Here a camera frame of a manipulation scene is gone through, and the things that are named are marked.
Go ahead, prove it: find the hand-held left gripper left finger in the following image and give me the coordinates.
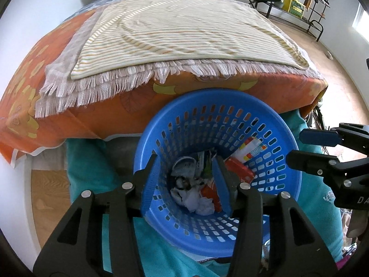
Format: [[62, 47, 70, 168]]
[[33, 154, 160, 277]]

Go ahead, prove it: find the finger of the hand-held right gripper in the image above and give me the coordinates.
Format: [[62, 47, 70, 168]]
[[286, 149, 369, 192], [299, 123, 369, 153]]

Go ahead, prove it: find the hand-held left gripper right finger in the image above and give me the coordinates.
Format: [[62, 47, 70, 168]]
[[212, 156, 338, 277]]

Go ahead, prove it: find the red medicine box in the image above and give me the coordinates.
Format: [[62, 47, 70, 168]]
[[224, 156, 256, 184]]

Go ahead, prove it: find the blue plastic basket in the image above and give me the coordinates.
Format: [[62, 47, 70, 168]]
[[133, 89, 303, 257]]

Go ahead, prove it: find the orange packet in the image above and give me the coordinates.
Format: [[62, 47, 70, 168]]
[[201, 179, 223, 212]]

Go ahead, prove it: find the colourful clothes pile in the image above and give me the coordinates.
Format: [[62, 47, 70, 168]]
[[336, 208, 369, 270]]

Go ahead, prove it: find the green and white wrapper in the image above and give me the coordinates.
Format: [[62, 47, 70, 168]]
[[197, 150, 217, 179]]

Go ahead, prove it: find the crumpled white tissue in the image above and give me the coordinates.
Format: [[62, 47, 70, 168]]
[[184, 190, 215, 216]]

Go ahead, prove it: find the black and white wrapper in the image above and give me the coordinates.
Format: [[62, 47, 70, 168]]
[[169, 176, 202, 202]]

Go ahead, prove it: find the white round lid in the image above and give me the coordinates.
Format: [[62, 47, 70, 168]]
[[172, 156, 198, 178]]

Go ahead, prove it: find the striped white packet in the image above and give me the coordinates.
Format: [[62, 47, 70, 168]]
[[235, 136, 266, 164]]

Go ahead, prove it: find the teal cloth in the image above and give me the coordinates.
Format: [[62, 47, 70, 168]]
[[66, 108, 345, 277]]

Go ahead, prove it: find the orange bedsheet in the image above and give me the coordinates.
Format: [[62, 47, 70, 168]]
[[0, 9, 329, 169]]

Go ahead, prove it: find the black metal rack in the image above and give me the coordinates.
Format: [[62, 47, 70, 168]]
[[268, 0, 338, 42]]

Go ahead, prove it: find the window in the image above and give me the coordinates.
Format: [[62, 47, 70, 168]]
[[352, 3, 369, 35]]

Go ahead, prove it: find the yellow box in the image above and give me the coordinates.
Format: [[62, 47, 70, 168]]
[[282, 0, 306, 15]]

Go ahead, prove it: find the beige fringed blanket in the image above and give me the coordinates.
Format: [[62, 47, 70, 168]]
[[35, 9, 325, 119]]

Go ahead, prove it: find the cream striped cloth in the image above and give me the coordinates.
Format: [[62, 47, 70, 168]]
[[71, 0, 310, 80]]

